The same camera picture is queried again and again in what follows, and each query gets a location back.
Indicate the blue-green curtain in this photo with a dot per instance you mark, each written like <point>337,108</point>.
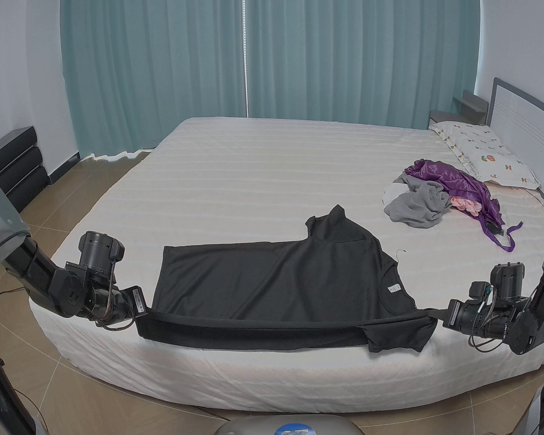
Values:
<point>154,61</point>
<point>358,52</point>

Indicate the pink garment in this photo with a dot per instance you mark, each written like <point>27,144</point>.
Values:
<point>464,204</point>

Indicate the black chest of drawers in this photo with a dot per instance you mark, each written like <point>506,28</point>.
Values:
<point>13,166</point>

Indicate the grey knitted garment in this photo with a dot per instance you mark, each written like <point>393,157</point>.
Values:
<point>417,209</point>

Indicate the white printed pillow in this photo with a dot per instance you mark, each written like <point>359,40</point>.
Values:
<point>485,152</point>

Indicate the white garment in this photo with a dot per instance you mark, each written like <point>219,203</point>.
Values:
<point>393,194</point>

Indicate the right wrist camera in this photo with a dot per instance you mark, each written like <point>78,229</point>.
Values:
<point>478,290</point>

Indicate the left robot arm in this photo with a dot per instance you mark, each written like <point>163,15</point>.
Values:
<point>36,265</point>

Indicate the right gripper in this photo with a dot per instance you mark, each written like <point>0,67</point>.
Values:
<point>464,317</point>

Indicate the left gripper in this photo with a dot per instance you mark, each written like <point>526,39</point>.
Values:
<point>127,306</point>

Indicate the black T-shirt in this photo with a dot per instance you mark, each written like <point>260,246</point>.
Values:
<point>276,283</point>

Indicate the grey bedside table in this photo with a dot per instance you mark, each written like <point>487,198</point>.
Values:
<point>462,111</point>

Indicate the purple satin garment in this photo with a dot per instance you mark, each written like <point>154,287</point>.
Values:
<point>453,177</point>

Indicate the bed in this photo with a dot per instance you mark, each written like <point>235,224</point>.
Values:
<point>254,175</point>

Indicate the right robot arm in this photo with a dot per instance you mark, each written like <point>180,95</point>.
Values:
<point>526,320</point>

